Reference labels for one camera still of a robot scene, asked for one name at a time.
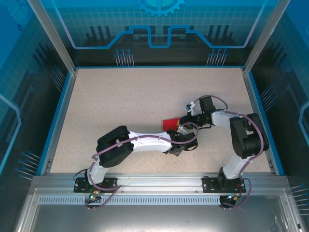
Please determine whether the cable connector with green light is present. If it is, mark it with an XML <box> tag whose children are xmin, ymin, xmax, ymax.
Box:
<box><xmin>222</xmin><ymin>192</ymin><xmax>242</xmax><ymax>203</ymax></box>
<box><xmin>88</xmin><ymin>190</ymin><xmax>101</xmax><ymax>202</ymax></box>

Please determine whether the blue panel with gear print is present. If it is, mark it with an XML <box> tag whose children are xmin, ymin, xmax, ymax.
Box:
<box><xmin>45</xmin><ymin>0</ymin><xmax>270</xmax><ymax>67</ymax></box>

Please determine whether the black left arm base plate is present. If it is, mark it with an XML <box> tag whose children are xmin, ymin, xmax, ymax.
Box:
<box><xmin>73</xmin><ymin>177</ymin><xmax>119</xmax><ymax>193</ymax></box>

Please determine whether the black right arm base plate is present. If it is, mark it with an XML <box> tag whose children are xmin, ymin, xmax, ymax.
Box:
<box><xmin>202</xmin><ymin>176</ymin><xmax>247</xmax><ymax>193</ymax></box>

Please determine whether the slotted aluminium cable duct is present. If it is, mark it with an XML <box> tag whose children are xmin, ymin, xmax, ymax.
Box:
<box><xmin>37</xmin><ymin>195</ymin><xmax>242</xmax><ymax>206</ymax></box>

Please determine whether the blue table edge strip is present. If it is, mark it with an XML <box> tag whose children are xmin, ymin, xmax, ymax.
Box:
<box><xmin>248</xmin><ymin>72</ymin><xmax>285</xmax><ymax>176</ymax></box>
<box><xmin>36</xmin><ymin>72</ymin><xmax>73</xmax><ymax>176</ymax></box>

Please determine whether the aluminium side rail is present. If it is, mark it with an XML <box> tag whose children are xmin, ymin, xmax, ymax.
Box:
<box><xmin>41</xmin><ymin>69</ymin><xmax>78</xmax><ymax>175</ymax></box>
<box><xmin>240</xmin><ymin>67</ymin><xmax>277</xmax><ymax>174</ymax></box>

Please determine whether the aluminium frame post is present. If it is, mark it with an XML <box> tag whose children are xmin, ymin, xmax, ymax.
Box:
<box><xmin>26</xmin><ymin>0</ymin><xmax>78</xmax><ymax>74</ymax></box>
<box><xmin>242</xmin><ymin>0</ymin><xmax>284</xmax><ymax>74</ymax></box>

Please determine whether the red paper sheet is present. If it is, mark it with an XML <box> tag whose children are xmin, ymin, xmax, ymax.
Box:
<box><xmin>162</xmin><ymin>117</ymin><xmax>181</xmax><ymax>132</ymax></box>

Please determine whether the aluminium mounting beam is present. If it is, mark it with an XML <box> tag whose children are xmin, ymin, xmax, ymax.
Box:
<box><xmin>31</xmin><ymin>172</ymin><xmax>290</xmax><ymax>194</ymax></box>

